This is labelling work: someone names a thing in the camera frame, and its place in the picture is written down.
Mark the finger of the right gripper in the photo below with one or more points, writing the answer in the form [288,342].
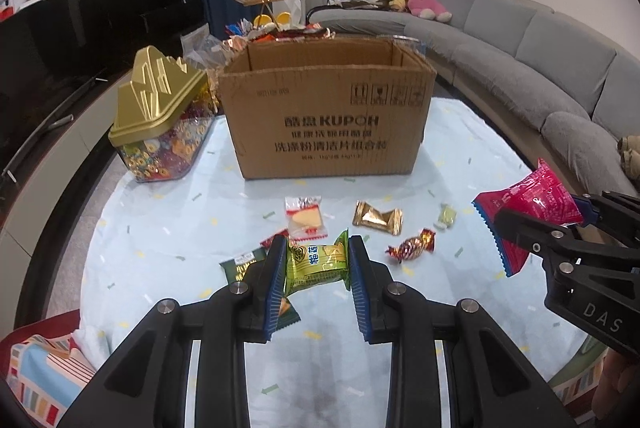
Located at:
[614,213]
[546,239]

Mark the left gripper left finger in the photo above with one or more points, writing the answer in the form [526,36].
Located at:
[143,383]

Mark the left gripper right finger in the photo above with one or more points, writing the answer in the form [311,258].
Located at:
[450,362]

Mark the pink snack packet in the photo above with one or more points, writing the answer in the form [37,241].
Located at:
[541,195]

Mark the red gold twisted candy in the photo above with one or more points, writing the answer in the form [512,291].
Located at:
[413,247]

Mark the dark green cracker packet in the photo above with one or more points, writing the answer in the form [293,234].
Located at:
[235,270]

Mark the light green snack packet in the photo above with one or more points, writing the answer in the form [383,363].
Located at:
[312,265]

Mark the right hand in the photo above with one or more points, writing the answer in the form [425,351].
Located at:
[616,400]

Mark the pale green wrapped candy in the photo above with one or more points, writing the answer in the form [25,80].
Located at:
[446,218]

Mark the colourful striped rug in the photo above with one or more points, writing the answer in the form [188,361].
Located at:
[45,368]

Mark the light blue patterned tablecloth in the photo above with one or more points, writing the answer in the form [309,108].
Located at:
[187,238]

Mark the grey sectional sofa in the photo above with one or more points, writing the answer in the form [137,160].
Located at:
[556,88]

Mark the gold wrapped candy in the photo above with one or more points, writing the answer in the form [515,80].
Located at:
[367,216]

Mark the white tv cabinet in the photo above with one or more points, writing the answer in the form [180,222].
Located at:
[35,233]

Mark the clear cake slice packet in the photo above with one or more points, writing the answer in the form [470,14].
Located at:
[305,221]

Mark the brown cardboard box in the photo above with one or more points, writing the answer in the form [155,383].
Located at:
[326,107]

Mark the pink plush toy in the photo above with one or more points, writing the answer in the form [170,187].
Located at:
[429,10]

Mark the gold lid candy container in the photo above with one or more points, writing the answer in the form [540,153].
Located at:
[163,116]

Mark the bag of nuts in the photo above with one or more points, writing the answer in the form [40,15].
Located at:
[205,51]

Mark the black television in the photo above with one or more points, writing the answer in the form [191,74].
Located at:
[51,49]

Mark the black piano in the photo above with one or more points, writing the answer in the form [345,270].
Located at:
[165,8]

